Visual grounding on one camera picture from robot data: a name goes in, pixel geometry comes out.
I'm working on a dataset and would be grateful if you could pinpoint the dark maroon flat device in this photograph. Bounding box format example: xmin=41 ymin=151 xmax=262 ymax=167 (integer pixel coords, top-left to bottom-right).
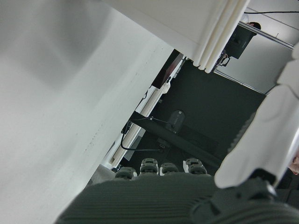
xmin=151 ymin=49 xmax=184 ymax=90

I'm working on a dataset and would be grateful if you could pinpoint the black Huawei monitor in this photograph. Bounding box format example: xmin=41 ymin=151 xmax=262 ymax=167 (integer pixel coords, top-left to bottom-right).
xmin=129 ymin=62 xmax=267 ymax=180

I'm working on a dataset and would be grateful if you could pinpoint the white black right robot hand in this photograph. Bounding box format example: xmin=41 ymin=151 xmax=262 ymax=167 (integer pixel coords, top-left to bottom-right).
xmin=55 ymin=42 xmax=299 ymax=224

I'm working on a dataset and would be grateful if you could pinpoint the black monitor cable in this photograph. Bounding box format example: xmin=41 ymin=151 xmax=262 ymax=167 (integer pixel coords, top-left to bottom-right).
xmin=120 ymin=121 xmax=164 ymax=152

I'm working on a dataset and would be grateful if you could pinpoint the black monitor stand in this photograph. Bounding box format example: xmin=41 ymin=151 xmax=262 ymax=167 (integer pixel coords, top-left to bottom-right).
xmin=128 ymin=109 xmax=222 ymax=168

